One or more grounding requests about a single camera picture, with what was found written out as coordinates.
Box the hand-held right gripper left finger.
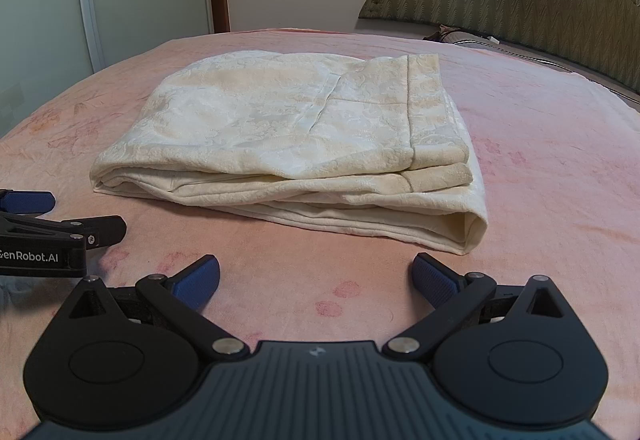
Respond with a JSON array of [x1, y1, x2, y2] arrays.
[[67, 254, 251, 363]]

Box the grey mattress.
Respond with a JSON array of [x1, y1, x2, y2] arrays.
[[425, 23, 640, 108]]

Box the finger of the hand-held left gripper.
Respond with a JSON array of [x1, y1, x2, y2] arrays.
[[0, 213, 127, 250], [0, 189, 57, 214]]

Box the pink blanket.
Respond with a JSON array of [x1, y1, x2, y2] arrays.
[[0, 28, 640, 346]]

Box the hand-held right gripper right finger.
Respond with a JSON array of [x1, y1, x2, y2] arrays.
[[382, 251, 566, 363]]

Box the cream patterned pants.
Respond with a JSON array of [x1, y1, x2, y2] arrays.
[[90, 51, 488, 256]]

